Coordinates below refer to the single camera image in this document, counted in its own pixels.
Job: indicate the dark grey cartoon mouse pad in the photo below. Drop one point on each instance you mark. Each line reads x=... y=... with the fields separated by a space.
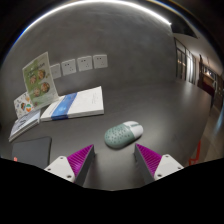
x=31 y=151

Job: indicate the red chair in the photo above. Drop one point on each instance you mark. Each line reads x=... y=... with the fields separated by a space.
x=197 y=151

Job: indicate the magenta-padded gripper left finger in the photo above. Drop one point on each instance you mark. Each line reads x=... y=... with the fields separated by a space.
x=63 y=166

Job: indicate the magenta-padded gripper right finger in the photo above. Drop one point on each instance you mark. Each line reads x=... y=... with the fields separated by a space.
x=165 y=165

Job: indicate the small white sticker card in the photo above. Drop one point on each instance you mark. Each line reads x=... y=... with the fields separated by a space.
x=20 y=105

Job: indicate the green and white perforated mouse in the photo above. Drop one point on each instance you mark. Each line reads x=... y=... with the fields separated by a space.
x=121 y=135

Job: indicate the white book with blue band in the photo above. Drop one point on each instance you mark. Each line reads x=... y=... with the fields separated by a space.
x=85 y=103

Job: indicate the dark-framed window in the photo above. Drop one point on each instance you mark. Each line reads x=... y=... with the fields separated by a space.
x=182 y=61

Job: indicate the green menu card stand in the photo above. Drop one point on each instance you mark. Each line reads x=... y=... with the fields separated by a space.
x=40 y=81

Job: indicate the white LED light strip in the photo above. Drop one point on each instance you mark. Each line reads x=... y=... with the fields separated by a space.
x=153 y=14

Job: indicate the grey patterned book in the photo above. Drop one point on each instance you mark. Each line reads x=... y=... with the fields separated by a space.
x=25 y=123

